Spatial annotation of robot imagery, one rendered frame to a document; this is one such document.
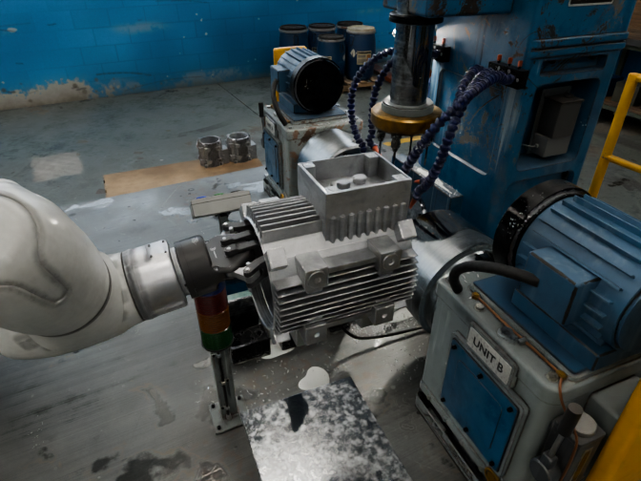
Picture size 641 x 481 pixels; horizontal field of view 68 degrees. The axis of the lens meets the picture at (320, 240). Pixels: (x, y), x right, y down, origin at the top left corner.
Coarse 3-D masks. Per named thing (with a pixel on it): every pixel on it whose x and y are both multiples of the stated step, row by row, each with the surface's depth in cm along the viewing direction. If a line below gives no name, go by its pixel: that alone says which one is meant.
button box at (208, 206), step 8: (240, 192) 136; (248, 192) 136; (192, 200) 131; (200, 200) 132; (208, 200) 133; (216, 200) 133; (224, 200) 134; (232, 200) 135; (240, 200) 136; (248, 200) 136; (192, 208) 131; (200, 208) 132; (208, 208) 133; (216, 208) 133; (224, 208) 134; (232, 208) 135; (192, 216) 136; (200, 216) 132; (208, 216) 137
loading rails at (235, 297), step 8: (240, 280) 129; (232, 288) 130; (240, 288) 131; (232, 296) 122; (240, 296) 122; (248, 296) 120; (232, 304) 118; (240, 304) 120; (248, 304) 120; (232, 312) 120; (240, 312) 121; (248, 312) 122; (256, 312) 123; (232, 320) 121; (240, 320) 122; (248, 320) 123; (256, 320) 124; (232, 328) 122; (240, 328) 124
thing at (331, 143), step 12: (324, 132) 154; (336, 132) 153; (348, 132) 157; (312, 144) 152; (324, 144) 148; (336, 144) 146; (348, 144) 144; (300, 156) 155; (312, 156) 149; (324, 156) 144; (336, 156) 142
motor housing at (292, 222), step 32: (256, 224) 59; (288, 224) 59; (320, 224) 60; (288, 256) 58; (320, 256) 59; (352, 256) 59; (416, 256) 62; (256, 288) 71; (288, 288) 57; (352, 288) 60; (384, 288) 62; (288, 320) 58; (320, 320) 61; (352, 320) 64
